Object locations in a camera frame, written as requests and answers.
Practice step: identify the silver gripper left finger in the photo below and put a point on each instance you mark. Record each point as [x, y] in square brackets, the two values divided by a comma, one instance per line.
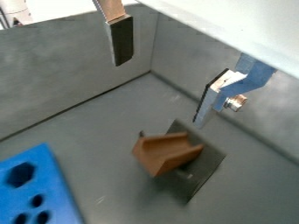
[119, 29]

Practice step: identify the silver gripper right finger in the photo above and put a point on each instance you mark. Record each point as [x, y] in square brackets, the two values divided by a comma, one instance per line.
[223, 92]

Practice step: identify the brown arch block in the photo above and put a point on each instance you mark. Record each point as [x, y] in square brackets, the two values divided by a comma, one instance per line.
[161, 153]

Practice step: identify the dark grey saddle fixture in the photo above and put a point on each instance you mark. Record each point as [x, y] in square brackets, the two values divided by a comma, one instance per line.
[184, 180]

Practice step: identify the blue shape sorter board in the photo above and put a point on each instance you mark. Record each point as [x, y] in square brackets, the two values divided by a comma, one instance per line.
[34, 196]

